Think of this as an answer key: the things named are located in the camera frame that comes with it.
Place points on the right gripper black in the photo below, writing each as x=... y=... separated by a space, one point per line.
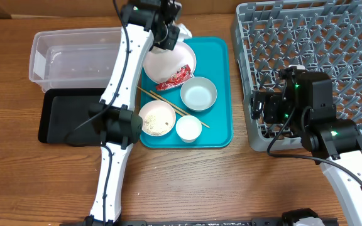
x=257 y=105

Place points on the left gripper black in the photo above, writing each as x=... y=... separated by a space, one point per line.
x=171 y=41

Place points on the white tissue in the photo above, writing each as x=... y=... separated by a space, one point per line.
x=184 y=34

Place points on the red snack wrapper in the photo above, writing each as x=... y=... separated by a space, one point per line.
x=177 y=79

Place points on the grey-green bowl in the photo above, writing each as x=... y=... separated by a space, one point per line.
x=198 y=94

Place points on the pink bowl with rice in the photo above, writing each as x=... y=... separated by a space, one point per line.
x=158 y=118

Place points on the white cup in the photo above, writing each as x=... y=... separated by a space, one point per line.
x=188 y=128

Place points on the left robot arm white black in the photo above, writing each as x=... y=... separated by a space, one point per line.
x=144 y=25

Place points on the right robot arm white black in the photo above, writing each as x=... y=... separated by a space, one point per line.
x=306 y=107

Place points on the grey dishwasher rack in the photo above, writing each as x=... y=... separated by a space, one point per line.
x=323 y=36

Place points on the large pink plate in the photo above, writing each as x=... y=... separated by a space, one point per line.
x=160 y=66

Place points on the wooden chopstick lower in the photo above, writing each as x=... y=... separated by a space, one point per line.
x=151 y=95

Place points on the wooden chopstick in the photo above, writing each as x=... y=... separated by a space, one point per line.
x=178 y=109
x=151 y=95

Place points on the teal plastic tray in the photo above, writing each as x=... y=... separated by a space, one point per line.
x=212 y=63

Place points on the wooden chopstick upper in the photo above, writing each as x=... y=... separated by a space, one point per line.
x=178 y=109

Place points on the clear plastic bin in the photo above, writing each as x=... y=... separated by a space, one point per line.
x=77 y=58

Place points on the black tray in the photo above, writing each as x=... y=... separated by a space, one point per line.
x=63 y=110

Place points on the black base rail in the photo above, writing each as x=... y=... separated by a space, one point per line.
x=303 y=216

